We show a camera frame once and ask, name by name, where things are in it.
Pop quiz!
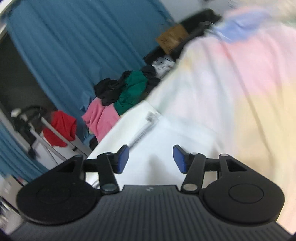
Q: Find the white patterned clothing item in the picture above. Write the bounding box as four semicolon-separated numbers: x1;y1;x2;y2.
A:
152;56;175;76

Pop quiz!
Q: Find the brown paper bag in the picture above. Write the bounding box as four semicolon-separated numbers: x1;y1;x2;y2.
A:
156;24;189;54

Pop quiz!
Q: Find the pastel tie-dye bed sheet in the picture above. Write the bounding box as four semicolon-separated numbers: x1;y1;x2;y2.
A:
147;8;295;232

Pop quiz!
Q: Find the white zip hoodie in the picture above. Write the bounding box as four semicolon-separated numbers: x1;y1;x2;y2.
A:
89;101;218;188

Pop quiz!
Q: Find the blue curtain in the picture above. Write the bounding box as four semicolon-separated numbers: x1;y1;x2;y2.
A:
0;123;49;182
4;0;176;112

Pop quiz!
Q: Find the pink garment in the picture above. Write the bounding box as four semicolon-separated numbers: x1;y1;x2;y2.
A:
82;97;120;142

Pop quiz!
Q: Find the right blue curtain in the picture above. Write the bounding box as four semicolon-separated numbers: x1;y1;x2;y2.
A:
4;0;176;112

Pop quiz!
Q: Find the left blue curtain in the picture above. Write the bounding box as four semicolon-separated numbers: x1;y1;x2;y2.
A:
0;123;49;182

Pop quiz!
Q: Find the red garment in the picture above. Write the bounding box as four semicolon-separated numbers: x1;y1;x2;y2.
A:
43;110;77;147

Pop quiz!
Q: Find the green garment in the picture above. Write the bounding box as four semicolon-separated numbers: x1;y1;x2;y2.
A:
113;71;148;116

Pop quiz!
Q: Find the black garment pile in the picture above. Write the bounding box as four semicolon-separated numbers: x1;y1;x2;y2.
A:
94;71;132;106

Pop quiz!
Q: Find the white garment steamer stand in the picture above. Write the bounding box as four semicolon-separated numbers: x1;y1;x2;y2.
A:
11;105;91;165

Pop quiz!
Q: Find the dark window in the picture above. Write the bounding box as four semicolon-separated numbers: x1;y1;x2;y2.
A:
1;33;56;121

